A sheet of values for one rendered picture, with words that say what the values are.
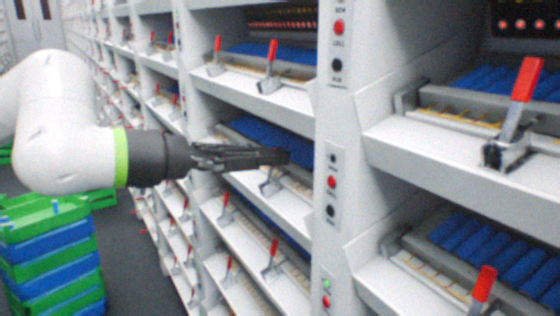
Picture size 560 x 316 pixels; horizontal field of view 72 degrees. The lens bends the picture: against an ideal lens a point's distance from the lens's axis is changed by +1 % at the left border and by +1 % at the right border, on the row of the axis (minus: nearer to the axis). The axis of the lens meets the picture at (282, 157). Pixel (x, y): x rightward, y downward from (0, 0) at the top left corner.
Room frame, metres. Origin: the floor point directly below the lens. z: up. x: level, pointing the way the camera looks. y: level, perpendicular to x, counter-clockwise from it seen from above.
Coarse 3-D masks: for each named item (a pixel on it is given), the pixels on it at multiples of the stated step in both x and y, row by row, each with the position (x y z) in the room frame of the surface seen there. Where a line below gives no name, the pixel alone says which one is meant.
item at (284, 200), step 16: (224, 112) 1.09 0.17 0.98; (240, 112) 1.12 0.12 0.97; (192, 128) 1.05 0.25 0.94; (208, 128) 1.05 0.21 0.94; (224, 176) 0.88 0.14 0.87; (240, 176) 0.78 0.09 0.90; (256, 176) 0.76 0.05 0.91; (256, 192) 0.70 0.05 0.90; (288, 192) 0.67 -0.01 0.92; (272, 208) 0.64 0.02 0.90; (288, 208) 0.62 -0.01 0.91; (304, 208) 0.61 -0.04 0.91; (288, 224) 0.59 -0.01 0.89; (304, 224) 0.57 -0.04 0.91; (304, 240) 0.55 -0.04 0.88
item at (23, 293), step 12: (96, 252) 1.41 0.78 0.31; (84, 264) 1.36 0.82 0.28; (96, 264) 1.40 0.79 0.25; (48, 276) 1.26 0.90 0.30; (60, 276) 1.29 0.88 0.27; (72, 276) 1.32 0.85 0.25; (12, 288) 1.23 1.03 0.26; (24, 288) 1.19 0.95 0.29; (36, 288) 1.22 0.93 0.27; (48, 288) 1.25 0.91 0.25; (24, 300) 1.18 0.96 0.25
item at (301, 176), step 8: (216, 128) 1.04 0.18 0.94; (224, 128) 1.02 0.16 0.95; (216, 136) 1.02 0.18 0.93; (224, 136) 1.01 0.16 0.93; (232, 136) 0.95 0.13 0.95; (240, 136) 0.93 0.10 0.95; (256, 144) 0.86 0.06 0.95; (264, 168) 0.77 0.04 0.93; (280, 168) 0.74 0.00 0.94; (288, 168) 0.71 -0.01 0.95; (296, 168) 0.70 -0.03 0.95; (288, 176) 0.72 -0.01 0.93; (296, 176) 0.69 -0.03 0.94; (304, 176) 0.67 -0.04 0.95; (312, 176) 0.66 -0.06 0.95; (304, 184) 0.67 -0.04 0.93; (312, 184) 0.64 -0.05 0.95; (304, 192) 0.64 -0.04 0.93
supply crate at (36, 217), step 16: (16, 208) 1.38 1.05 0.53; (32, 208) 1.42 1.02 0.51; (48, 208) 1.46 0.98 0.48; (64, 208) 1.47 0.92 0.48; (80, 208) 1.38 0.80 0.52; (16, 224) 1.33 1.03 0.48; (32, 224) 1.25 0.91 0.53; (48, 224) 1.29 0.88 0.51; (64, 224) 1.33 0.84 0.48; (0, 240) 1.22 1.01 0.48; (16, 240) 1.20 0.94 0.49
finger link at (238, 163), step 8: (216, 160) 0.57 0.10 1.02; (224, 160) 0.58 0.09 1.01; (232, 160) 0.60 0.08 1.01; (240, 160) 0.61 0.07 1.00; (248, 160) 0.62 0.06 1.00; (256, 160) 0.63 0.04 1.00; (224, 168) 0.59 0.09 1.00; (232, 168) 0.60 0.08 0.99; (240, 168) 0.61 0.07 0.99; (248, 168) 0.62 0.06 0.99; (256, 168) 0.63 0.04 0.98
